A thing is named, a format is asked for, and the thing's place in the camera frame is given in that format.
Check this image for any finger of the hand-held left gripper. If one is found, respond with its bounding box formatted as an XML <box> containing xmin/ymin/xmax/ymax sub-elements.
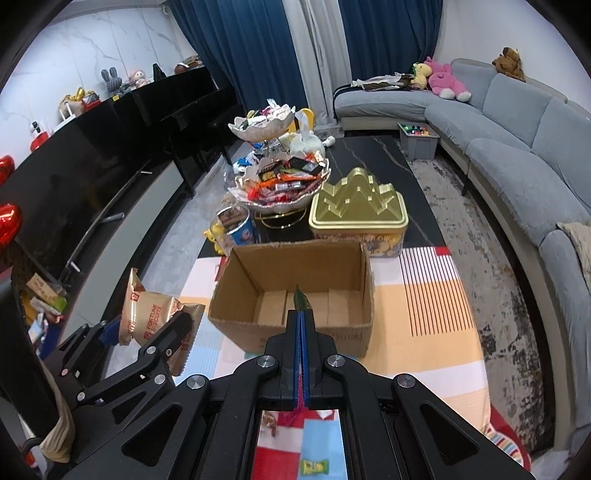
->
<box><xmin>76</xmin><ymin>313</ymin><xmax>195</xmax><ymax>407</ymax></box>
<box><xmin>58</xmin><ymin>318</ymin><xmax>125</xmax><ymax>370</ymax></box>

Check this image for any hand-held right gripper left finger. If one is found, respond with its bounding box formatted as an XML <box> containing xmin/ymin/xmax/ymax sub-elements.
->
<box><xmin>60</xmin><ymin>309</ymin><xmax>304</xmax><ymax>480</ymax></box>

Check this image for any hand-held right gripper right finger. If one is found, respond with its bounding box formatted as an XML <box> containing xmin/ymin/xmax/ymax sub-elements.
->
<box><xmin>302</xmin><ymin>309</ymin><xmax>536</xmax><ymax>480</ymax></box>

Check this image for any brown cardboard box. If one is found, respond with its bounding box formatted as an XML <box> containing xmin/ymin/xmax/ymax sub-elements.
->
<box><xmin>208</xmin><ymin>240</ymin><xmax>376</xmax><ymax>360</ymax></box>

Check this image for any beige biscuit packet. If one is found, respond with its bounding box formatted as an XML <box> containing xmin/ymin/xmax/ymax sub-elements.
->
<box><xmin>117</xmin><ymin>268</ymin><xmax>207</xmax><ymax>377</ymax></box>

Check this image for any person's left forearm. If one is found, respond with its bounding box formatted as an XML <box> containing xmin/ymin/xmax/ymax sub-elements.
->
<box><xmin>39</xmin><ymin>360</ymin><xmax>75</xmax><ymax>464</ymax></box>

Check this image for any stack of snack boxes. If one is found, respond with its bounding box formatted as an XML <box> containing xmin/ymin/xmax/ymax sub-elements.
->
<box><xmin>25</xmin><ymin>272</ymin><xmax>68</xmax><ymax>324</ymax></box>

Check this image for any small yellow toy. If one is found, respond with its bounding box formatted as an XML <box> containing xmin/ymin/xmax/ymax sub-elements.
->
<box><xmin>204</xmin><ymin>222</ymin><xmax>227</xmax><ymax>254</ymax></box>

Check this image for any colourful checkered tablecloth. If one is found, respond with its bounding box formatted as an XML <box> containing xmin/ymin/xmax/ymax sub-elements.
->
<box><xmin>99</xmin><ymin>247</ymin><xmax>532</xmax><ymax>480</ymax></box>

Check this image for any clear jar with blue label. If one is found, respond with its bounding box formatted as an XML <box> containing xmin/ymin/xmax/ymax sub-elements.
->
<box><xmin>217</xmin><ymin>205</ymin><xmax>257</xmax><ymax>257</ymax></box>

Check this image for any grey television cabinet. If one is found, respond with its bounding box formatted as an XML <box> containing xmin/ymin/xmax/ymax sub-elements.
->
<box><xmin>55</xmin><ymin>159</ymin><xmax>183</xmax><ymax>333</ymax></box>

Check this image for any white two-tier bowl stand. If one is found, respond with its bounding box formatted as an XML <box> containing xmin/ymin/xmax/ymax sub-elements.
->
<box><xmin>229</xmin><ymin>107</ymin><xmax>331</xmax><ymax>230</ymax></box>

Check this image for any curved black television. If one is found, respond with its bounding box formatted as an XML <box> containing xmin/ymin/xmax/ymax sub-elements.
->
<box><xmin>0</xmin><ymin>90</ymin><xmax>155</xmax><ymax>296</ymax></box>

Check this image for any gold lidded tin box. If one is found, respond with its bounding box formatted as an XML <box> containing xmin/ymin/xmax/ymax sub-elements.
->
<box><xmin>308</xmin><ymin>167</ymin><xmax>410</xmax><ymax>258</ymax></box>

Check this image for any clear plastic bag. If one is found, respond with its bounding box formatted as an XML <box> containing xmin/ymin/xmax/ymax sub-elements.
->
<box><xmin>224</xmin><ymin>157</ymin><xmax>259</xmax><ymax>204</ymax></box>

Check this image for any pile of assorted snack packets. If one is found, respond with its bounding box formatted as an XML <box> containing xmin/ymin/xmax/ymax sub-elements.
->
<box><xmin>235</xmin><ymin>99</ymin><xmax>294</xmax><ymax>127</ymax></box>
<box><xmin>240</xmin><ymin>154</ymin><xmax>326</xmax><ymax>204</ymax></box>

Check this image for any mottled grey rug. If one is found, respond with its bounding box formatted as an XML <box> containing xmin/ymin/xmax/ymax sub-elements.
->
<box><xmin>402</xmin><ymin>138</ymin><xmax>555</xmax><ymax>453</ymax></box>

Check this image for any white plush toy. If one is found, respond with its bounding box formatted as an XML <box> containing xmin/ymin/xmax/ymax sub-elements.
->
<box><xmin>286</xmin><ymin>129</ymin><xmax>338</xmax><ymax>158</ymax></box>

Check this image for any black upright piano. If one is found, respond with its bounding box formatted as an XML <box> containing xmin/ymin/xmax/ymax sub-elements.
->
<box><xmin>131</xmin><ymin>65</ymin><xmax>241</xmax><ymax>199</ymax></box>

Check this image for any yellow chair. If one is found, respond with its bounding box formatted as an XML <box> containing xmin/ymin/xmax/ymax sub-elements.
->
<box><xmin>295</xmin><ymin>108</ymin><xmax>317</xmax><ymax>134</ymax></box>

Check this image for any grey storage bin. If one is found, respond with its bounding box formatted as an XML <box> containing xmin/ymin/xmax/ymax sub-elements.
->
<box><xmin>397</xmin><ymin>121</ymin><xmax>441</xmax><ymax>161</ymax></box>

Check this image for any grey bunny plush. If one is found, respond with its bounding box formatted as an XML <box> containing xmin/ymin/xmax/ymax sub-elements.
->
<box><xmin>100</xmin><ymin>68</ymin><xmax>122</xmax><ymax>95</ymax></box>

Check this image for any grey sectional sofa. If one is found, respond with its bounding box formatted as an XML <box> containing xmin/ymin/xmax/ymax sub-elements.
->
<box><xmin>333</xmin><ymin>58</ymin><xmax>591</xmax><ymax>416</ymax></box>

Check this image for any patterned cloth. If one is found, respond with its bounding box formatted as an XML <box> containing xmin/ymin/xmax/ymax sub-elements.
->
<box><xmin>351</xmin><ymin>73</ymin><xmax>416</xmax><ymax>92</ymax></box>

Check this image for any beige jacket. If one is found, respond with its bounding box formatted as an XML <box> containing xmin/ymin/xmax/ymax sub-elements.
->
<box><xmin>556</xmin><ymin>222</ymin><xmax>591</xmax><ymax>278</ymax></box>

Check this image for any blue curtain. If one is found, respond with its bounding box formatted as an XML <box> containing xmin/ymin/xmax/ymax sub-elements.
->
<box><xmin>171</xmin><ymin>0</ymin><xmax>308</xmax><ymax>123</ymax></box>
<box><xmin>339</xmin><ymin>0</ymin><xmax>444</xmax><ymax>88</ymax></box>

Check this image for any white sheer curtain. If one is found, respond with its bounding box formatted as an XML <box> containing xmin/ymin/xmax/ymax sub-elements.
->
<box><xmin>288</xmin><ymin>0</ymin><xmax>352</xmax><ymax>127</ymax></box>

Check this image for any pink plush toy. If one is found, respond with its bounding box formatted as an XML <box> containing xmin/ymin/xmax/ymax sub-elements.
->
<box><xmin>424</xmin><ymin>56</ymin><xmax>472</xmax><ymax>102</ymax></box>

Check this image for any brown plush toy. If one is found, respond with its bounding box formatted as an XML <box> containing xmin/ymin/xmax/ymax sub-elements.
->
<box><xmin>492</xmin><ymin>46</ymin><xmax>527</xmax><ymax>83</ymax></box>

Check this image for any white security camera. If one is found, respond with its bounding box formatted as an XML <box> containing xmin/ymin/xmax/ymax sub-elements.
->
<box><xmin>30</xmin><ymin>121</ymin><xmax>49</xmax><ymax>151</ymax></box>

